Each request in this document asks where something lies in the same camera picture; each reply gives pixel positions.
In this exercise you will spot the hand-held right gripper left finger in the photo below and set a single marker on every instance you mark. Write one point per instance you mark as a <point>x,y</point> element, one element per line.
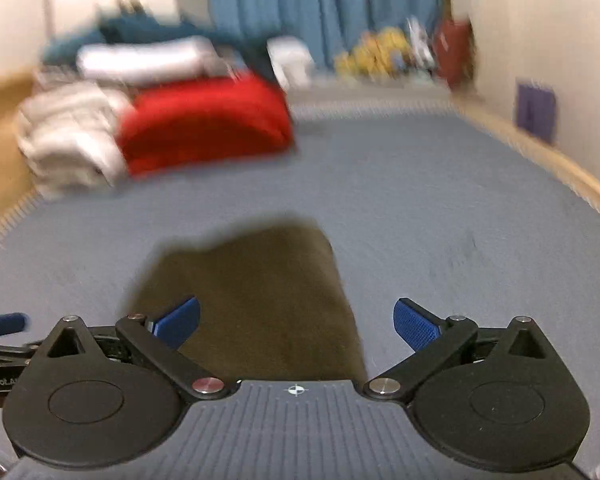
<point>180,321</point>

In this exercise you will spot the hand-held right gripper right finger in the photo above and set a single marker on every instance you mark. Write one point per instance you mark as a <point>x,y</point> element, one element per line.
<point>414,327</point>

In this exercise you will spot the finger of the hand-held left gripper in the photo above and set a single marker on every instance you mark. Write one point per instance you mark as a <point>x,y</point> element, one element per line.
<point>2,324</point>

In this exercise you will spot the olive green towel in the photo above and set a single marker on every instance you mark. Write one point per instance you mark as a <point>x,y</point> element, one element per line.
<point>260,305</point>

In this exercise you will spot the grey-blue bed mattress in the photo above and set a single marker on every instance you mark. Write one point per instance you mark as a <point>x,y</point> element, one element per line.
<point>430,220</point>

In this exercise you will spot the folded white blanket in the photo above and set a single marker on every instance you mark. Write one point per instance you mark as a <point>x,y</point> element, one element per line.
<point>70,140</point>

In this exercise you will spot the folded red blanket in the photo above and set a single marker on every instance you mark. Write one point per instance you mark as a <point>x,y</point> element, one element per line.
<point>205,122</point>

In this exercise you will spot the grey folded cloth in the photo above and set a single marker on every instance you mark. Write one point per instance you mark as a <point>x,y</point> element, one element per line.
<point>145,60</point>

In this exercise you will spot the dark red suitcase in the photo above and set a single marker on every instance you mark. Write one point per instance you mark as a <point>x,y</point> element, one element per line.
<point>452,55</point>

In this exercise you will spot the pile of yellow plush toys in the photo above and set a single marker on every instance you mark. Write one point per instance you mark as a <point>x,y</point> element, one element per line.
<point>375,55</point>

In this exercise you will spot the teal blanket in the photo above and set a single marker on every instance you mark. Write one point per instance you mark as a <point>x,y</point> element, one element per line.
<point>145,30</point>

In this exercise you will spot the blue curtain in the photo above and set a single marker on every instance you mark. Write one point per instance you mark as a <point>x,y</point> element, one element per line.
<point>325,10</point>

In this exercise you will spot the wooden bed frame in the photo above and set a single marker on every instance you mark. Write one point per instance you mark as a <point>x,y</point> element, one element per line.
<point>545,160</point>

